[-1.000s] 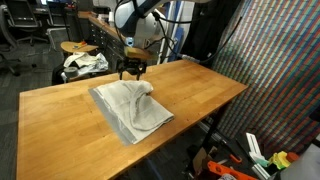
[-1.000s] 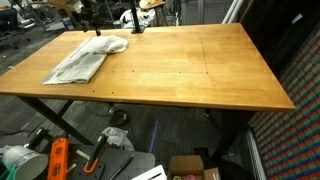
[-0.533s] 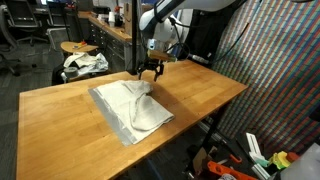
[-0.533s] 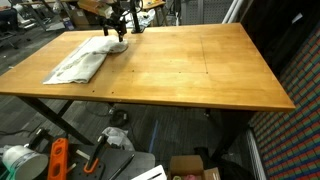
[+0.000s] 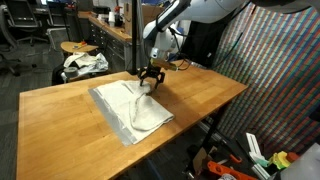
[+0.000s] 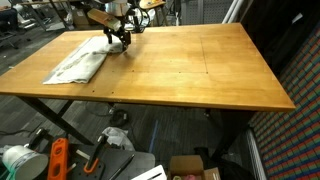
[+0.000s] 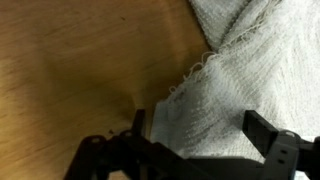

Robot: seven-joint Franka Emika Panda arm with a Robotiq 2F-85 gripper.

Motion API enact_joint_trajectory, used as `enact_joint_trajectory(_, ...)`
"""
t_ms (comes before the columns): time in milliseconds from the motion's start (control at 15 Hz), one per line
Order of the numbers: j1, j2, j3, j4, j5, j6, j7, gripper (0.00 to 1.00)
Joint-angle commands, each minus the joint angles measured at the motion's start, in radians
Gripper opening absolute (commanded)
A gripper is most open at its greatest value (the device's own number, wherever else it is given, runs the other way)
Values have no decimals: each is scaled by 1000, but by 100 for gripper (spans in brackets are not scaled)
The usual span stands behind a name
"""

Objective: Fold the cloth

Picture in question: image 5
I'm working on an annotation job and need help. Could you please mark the yellow-green plastic object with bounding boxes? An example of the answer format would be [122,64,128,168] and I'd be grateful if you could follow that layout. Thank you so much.
[268,150,292,170]

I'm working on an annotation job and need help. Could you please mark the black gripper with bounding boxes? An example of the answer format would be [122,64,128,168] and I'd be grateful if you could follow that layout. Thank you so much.
[137,64,167,92]

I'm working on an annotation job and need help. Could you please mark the black table leg frame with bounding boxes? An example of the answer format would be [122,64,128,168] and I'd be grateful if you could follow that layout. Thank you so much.
[184,106,231,174]

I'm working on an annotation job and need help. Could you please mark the grey duct tape roll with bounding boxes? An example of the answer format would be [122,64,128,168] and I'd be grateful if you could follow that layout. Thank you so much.
[63,66,80,80]

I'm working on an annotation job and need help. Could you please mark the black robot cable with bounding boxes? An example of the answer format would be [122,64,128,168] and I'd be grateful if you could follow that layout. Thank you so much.
[166,25,246,73]

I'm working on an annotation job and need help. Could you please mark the white cloth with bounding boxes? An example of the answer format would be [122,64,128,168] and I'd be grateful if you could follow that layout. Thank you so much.
[94,79,175,145]

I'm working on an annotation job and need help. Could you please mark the round wooden side table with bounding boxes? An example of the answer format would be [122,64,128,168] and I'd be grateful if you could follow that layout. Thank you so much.
[60,40,100,55]

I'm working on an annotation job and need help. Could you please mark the crumpled white fabric pile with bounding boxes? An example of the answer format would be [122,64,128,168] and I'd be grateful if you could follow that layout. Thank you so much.
[63,51,109,76]

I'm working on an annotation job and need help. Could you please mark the flat cardboard piece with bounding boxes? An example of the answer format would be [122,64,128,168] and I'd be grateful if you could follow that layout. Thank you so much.
[191,145,218,174]

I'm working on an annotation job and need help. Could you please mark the brown cardboard box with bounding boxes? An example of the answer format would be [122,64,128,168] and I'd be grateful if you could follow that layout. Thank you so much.
[123,3,166,34]

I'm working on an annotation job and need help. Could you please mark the multicoloured patterned backdrop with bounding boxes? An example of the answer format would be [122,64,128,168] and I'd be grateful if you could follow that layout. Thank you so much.
[213,3,320,158]

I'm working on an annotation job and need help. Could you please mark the aluminium rail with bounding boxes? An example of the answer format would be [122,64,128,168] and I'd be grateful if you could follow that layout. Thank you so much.
[196,120,234,148]

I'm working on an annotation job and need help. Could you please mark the small red hand tool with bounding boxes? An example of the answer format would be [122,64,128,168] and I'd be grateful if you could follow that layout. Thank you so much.
[72,40,89,51]

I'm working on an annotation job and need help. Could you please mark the red round object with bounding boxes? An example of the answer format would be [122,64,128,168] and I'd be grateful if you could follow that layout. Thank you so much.
[285,151,300,164]

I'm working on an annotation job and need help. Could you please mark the white plastic bracket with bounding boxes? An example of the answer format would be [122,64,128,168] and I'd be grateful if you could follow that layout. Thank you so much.
[245,132,266,164]

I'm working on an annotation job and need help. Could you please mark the black vertical pole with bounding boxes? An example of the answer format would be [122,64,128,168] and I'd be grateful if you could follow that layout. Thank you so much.
[127,0,143,76]

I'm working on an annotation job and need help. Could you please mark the white paper cup stack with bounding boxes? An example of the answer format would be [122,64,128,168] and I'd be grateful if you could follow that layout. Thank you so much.
[107,11,116,28]

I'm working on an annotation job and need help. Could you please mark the dark bottle red cap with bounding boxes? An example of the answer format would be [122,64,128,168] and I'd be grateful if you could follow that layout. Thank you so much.
[113,5,124,27]

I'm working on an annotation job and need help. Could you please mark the black office chair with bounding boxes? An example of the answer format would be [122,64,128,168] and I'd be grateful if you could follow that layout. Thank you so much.
[0,3,22,77]
[5,0,50,46]

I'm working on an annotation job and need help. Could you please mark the grey cabinet wooden top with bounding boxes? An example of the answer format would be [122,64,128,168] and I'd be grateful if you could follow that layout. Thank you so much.
[78,11,158,73]

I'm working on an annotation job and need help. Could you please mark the black clamp orange handle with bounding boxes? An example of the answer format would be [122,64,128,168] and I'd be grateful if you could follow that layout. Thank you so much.
[214,132,244,165]

